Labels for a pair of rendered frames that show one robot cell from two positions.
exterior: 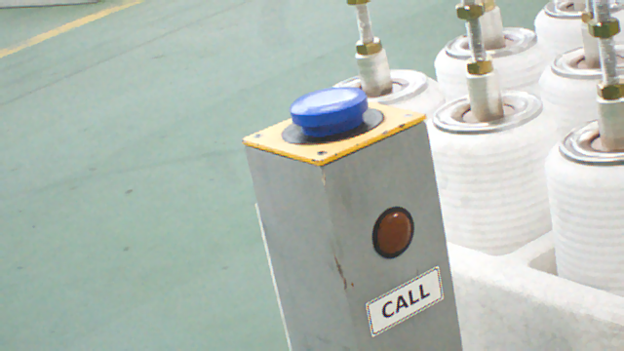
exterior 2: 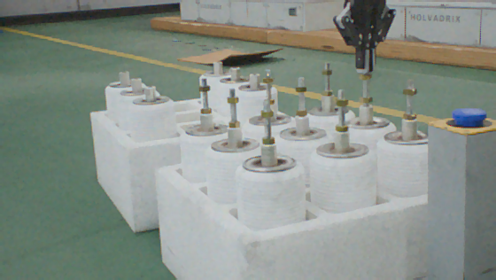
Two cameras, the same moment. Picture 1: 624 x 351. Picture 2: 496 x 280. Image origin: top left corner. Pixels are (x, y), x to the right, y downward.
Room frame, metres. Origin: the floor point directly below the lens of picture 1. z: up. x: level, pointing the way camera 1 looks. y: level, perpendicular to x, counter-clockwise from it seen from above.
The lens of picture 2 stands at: (0.78, 0.85, 0.53)
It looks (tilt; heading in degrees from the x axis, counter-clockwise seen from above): 14 degrees down; 278
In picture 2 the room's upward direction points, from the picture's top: 3 degrees counter-clockwise
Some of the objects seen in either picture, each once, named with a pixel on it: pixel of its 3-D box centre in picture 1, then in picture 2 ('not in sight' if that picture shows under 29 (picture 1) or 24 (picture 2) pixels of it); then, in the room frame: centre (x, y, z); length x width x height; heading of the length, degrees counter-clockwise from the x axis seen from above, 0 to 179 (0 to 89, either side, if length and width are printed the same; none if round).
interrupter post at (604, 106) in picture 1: (616, 121); (409, 129); (0.69, -0.18, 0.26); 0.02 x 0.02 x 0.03
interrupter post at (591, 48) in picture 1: (598, 45); (302, 126); (0.85, -0.22, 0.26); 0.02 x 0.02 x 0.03
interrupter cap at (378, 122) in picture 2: not in sight; (366, 123); (0.75, -0.28, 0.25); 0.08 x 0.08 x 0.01
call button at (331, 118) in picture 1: (331, 116); (468, 119); (0.63, -0.01, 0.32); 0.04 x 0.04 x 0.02
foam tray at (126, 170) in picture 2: not in sight; (193, 153); (1.14, -0.68, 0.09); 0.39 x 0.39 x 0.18; 30
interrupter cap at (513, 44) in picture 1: (491, 44); (235, 145); (0.95, -0.16, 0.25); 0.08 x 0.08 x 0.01
